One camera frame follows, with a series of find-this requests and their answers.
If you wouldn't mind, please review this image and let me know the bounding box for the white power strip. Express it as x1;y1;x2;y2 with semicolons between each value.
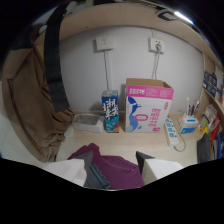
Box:
163;117;181;148

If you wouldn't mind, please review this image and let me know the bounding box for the purple cloth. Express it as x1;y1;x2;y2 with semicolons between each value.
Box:
67;142;146;191

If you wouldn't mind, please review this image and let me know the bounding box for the clear plastic container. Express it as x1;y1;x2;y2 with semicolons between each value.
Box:
71;113;106;134

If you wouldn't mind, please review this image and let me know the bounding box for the black bag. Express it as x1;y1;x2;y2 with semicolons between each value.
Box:
196;133;212;164

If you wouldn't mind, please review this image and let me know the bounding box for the white pen holder box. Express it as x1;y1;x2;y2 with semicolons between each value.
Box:
177;113;200;135

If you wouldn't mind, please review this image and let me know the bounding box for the pink and white cardboard box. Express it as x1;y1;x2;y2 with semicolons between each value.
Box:
124;77;175;134

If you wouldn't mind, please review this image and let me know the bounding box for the blue drink carton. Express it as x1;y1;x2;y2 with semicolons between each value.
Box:
101;89;121;134

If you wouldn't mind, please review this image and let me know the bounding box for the brown hanging garment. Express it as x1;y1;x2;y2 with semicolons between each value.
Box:
1;23;75;164

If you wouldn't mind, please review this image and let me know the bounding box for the wooden shelf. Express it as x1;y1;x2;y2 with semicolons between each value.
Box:
33;2;224;111

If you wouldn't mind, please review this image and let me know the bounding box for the ceiling lamp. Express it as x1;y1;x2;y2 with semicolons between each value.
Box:
156;8;194;25

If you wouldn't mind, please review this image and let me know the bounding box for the white power cable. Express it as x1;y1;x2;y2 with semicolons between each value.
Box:
151;49;162;81

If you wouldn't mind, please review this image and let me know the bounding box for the white cable conduit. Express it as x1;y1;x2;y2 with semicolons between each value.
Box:
103;49;112;92

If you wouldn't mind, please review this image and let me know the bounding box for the dark hanging strap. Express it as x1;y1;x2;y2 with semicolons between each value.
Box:
43;1;72;113

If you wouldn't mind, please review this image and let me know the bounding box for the white wall socket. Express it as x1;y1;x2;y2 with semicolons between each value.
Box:
148;37;166;54

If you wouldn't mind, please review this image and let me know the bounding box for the white wall switch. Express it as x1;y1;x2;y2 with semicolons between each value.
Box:
95;35;115;52

